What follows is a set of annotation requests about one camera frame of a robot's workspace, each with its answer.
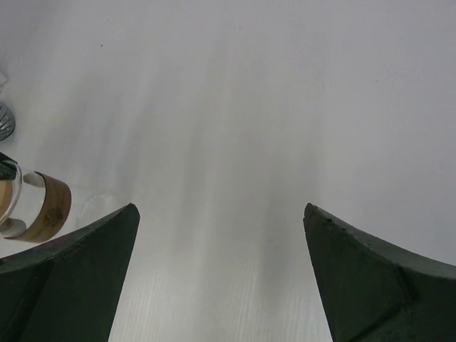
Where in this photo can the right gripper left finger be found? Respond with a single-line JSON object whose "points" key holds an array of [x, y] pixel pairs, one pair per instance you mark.
{"points": [[68, 289]]}

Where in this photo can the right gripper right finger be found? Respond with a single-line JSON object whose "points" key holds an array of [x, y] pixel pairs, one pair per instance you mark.
{"points": [[372, 290]]}

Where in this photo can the glass carafe with wooden collar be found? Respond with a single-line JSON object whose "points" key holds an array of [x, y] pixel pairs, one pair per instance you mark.
{"points": [[34, 206]]}

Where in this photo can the grey metal cone filter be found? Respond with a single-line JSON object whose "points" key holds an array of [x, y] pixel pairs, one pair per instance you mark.
{"points": [[7, 121]]}

